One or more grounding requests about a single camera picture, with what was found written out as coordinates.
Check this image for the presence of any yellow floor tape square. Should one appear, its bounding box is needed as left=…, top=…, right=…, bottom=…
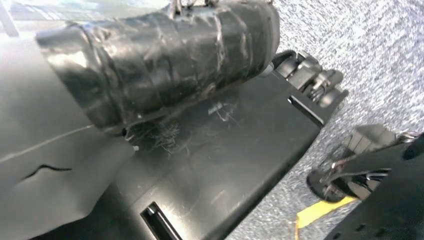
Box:
left=294, top=196, right=358, bottom=240

